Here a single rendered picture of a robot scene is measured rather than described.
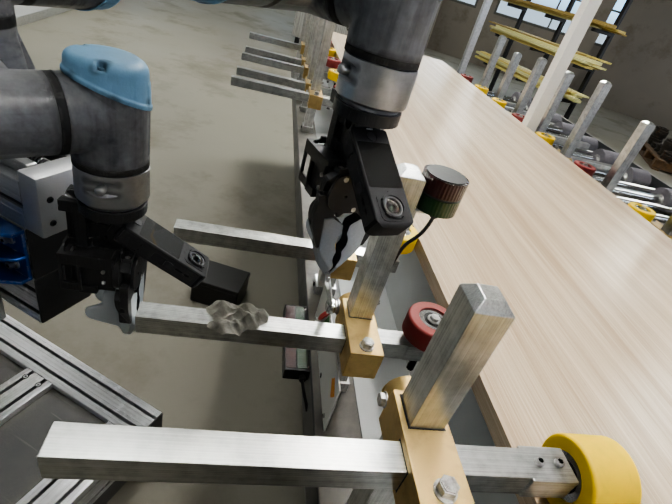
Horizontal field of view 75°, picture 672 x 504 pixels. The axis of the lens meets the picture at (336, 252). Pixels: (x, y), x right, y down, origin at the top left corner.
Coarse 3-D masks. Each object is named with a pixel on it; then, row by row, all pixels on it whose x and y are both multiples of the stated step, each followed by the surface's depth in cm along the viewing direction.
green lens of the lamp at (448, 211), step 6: (420, 198) 56; (426, 198) 55; (432, 198) 55; (420, 204) 56; (426, 204) 55; (432, 204) 55; (438, 204) 55; (444, 204) 55; (450, 204) 55; (456, 204) 56; (420, 210) 56; (426, 210) 56; (432, 210) 55; (438, 210) 55; (444, 210) 55; (450, 210) 56; (456, 210) 57; (438, 216) 56; (444, 216) 56; (450, 216) 56
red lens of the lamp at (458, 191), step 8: (424, 168) 56; (424, 176) 55; (432, 176) 54; (432, 184) 54; (440, 184) 54; (448, 184) 53; (432, 192) 54; (440, 192) 54; (448, 192) 54; (456, 192) 54; (464, 192) 55; (448, 200) 55; (456, 200) 55
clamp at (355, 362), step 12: (348, 312) 67; (348, 324) 65; (360, 324) 65; (372, 324) 66; (348, 336) 63; (360, 336) 63; (372, 336) 64; (348, 348) 62; (360, 348) 61; (348, 360) 61; (360, 360) 61; (372, 360) 62; (348, 372) 63; (360, 372) 63; (372, 372) 63
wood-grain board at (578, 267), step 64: (448, 128) 158; (512, 128) 183; (512, 192) 119; (576, 192) 133; (448, 256) 82; (512, 256) 89; (576, 256) 96; (640, 256) 105; (576, 320) 75; (640, 320) 81; (512, 384) 59; (576, 384) 62; (640, 384) 65; (640, 448) 55
